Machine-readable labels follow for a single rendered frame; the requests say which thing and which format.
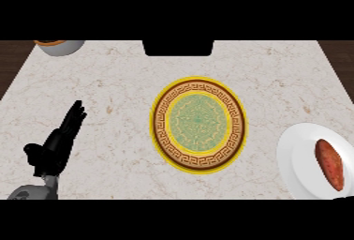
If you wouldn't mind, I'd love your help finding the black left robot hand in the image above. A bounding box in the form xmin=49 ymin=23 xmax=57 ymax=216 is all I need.
xmin=23 ymin=99 xmax=89 ymax=178

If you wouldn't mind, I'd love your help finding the red sweet potato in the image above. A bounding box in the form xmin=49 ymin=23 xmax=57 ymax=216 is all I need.
xmin=315 ymin=139 xmax=346 ymax=192

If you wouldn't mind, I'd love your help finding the white plate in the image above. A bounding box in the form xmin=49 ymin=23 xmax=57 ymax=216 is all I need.
xmin=276 ymin=122 xmax=354 ymax=201

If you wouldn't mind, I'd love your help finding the yellow patterned plate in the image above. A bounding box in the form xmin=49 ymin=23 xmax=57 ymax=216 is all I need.
xmin=148 ymin=75 xmax=251 ymax=175

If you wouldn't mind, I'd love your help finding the black appliance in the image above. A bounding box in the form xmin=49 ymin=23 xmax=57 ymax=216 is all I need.
xmin=142 ymin=40 xmax=216 ymax=58

